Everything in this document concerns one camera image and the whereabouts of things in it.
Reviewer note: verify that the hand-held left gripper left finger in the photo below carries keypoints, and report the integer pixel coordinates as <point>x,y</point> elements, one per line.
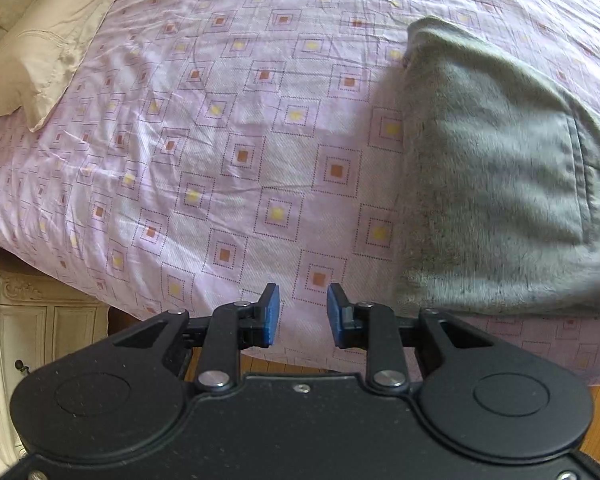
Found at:
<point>272,316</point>

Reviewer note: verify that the purple square-patterned bed sheet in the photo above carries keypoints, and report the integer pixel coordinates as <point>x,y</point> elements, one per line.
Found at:
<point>260,125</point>

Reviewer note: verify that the grey fleece pants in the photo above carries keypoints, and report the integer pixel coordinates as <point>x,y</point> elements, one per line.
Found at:
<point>490,170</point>

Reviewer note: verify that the dark nightstand knob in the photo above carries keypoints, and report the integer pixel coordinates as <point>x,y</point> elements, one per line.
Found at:
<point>20,366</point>

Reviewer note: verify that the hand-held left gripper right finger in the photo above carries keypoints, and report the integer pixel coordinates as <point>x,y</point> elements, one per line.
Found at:
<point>336,316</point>

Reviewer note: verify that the cream pillow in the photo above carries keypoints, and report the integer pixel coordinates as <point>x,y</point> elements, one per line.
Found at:
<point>45,55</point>

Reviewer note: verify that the white carved nightstand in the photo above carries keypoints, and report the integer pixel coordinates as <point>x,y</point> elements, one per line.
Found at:
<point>35,320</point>

